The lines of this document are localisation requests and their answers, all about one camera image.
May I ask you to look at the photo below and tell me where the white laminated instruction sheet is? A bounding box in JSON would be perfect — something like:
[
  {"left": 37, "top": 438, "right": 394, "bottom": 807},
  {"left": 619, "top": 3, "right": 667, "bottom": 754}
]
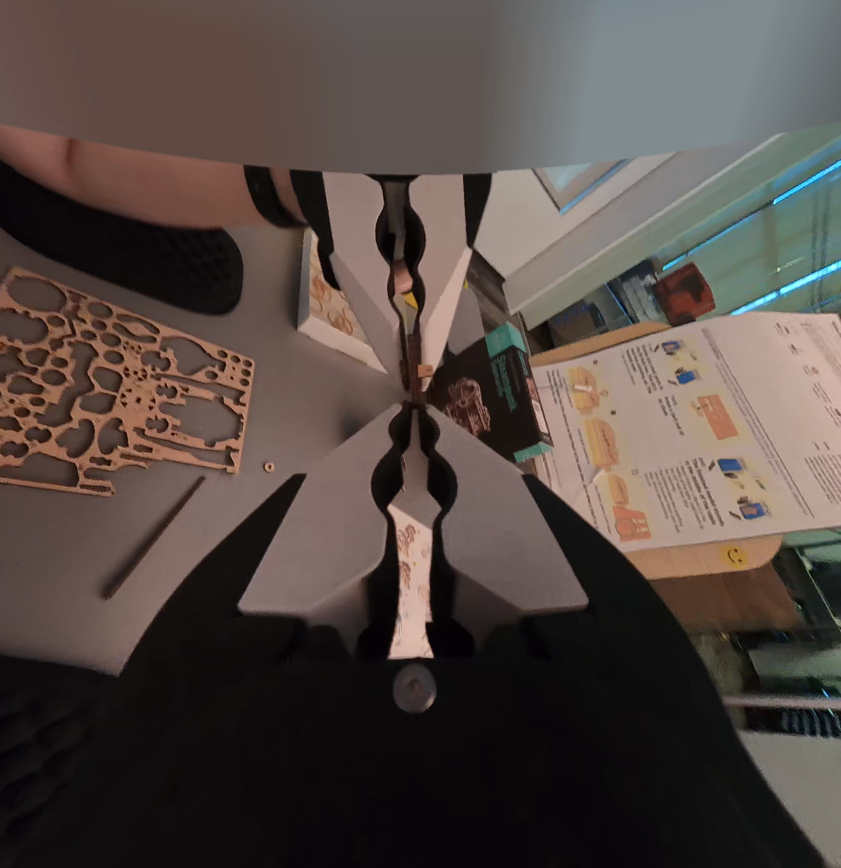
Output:
[{"left": 532, "top": 312, "right": 841, "bottom": 553}]

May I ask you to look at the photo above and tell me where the laser-cut wooden parts sheet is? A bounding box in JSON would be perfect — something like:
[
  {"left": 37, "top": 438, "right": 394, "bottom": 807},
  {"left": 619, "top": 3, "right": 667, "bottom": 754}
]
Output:
[{"left": 0, "top": 266, "right": 256, "bottom": 497}]

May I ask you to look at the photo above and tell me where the black model kit box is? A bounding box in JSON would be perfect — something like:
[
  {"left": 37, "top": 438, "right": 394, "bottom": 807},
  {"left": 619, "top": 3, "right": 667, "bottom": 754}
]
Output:
[{"left": 430, "top": 324, "right": 555, "bottom": 465}]

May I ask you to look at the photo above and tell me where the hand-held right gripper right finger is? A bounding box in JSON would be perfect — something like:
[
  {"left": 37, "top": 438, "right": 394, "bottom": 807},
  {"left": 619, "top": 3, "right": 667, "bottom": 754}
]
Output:
[{"left": 417, "top": 401, "right": 589, "bottom": 655}]

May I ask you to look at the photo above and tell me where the black padded wrist rest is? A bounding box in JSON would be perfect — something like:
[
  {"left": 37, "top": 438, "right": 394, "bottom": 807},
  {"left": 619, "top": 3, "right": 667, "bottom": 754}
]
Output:
[
  {"left": 0, "top": 651, "right": 123, "bottom": 868},
  {"left": 0, "top": 159, "right": 245, "bottom": 316}
]

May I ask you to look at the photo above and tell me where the red storage crate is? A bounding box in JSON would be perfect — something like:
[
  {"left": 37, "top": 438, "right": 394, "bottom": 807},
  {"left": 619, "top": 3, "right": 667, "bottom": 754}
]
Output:
[{"left": 653, "top": 263, "right": 718, "bottom": 328}]

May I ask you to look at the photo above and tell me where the dark wooden model part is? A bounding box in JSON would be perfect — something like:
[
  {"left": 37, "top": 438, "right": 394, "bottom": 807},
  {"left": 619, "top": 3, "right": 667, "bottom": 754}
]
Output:
[{"left": 400, "top": 331, "right": 433, "bottom": 396}]

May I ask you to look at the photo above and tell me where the person's left forearm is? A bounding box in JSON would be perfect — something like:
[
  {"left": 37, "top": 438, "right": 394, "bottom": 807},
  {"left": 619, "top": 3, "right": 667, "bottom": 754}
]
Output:
[{"left": 0, "top": 122, "right": 258, "bottom": 228}]

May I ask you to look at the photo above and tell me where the black wristband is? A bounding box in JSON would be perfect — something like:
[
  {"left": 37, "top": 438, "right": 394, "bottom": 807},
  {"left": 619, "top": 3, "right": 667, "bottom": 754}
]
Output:
[{"left": 243, "top": 165, "right": 307, "bottom": 229}]

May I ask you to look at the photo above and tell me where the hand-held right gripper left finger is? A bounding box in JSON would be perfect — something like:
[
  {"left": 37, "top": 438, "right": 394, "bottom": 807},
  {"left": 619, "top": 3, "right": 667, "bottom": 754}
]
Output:
[{"left": 237, "top": 401, "right": 408, "bottom": 655}]

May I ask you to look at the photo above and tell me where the light wooden side table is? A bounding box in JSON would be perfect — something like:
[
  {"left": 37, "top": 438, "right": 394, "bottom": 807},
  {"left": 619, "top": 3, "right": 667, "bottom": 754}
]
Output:
[{"left": 527, "top": 320, "right": 804, "bottom": 632}]

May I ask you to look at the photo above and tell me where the white illustrated instruction booklet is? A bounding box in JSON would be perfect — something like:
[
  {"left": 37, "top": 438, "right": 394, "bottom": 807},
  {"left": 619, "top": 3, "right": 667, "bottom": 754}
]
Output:
[{"left": 297, "top": 229, "right": 436, "bottom": 660}]

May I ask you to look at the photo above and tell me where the thin dark wooden stick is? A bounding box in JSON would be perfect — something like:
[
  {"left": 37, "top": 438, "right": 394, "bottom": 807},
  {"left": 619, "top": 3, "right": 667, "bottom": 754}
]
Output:
[{"left": 100, "top": 476, "right": 207, "bottom": 601}]

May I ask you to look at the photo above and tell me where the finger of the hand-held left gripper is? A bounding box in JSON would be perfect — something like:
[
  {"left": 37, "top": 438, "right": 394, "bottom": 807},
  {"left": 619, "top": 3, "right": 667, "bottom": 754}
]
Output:
[
  {"left": 409, "top": 174, "right": 475, "bottom": 392},
  {"left": 322, "top": 171, "right": 409, "bottom": 389}
]

